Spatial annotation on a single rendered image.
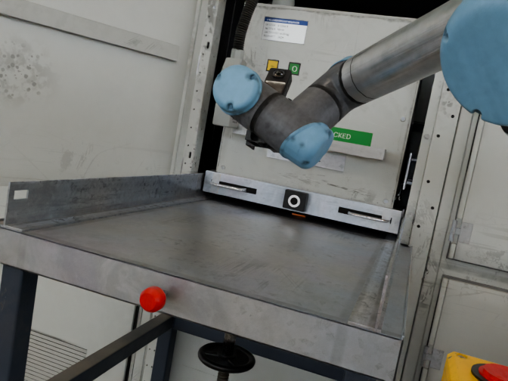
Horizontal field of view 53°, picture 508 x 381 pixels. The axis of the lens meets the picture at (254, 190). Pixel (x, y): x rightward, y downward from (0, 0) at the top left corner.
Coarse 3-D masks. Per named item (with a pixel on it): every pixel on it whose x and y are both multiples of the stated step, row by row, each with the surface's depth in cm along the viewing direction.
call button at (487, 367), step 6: (486, 366) 39; (492, 366) 40; (498, 366) 40; (504, 366) 40; (480, 372) 39; (486, 372) 38; (492, 372) 38; (498, 372) 38; (504, 372) 39; (486, 378) 38; (492, 378) 38; (498, 378) 37; (504, 378) 38
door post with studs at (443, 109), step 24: (432, 96) 121; (432, 120) 121; (456, 120) 119; (432, 144) 121; (432, 168) 121; (432, 192) 122; (408, 216) 122; (432, 216) 122; (408, 240) 124; (408, 312) 125; (408, 336) 125
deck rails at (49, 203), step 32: (32, 192) 80; (64, 192) 88; (96, 192) 97; (128, 192) 107; (160, 192) 121; (192, 192) 138; (32, 224) 80; (64, 224) 84; (384, 256) 104; (384, 288) 60; (352, 320) 62
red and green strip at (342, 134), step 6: (336, 132) 132; (342, 132) 132; (348, 132) 131; (354, 132) 131; (360, 132) 130; (366, 132) 130; (336, 138) 132; (342, 138) 132; (348, 138) 131; (354, 138) 131; (360, 138) 130; (366, 138) 130; (360, 144) 131; (366, 144) 130
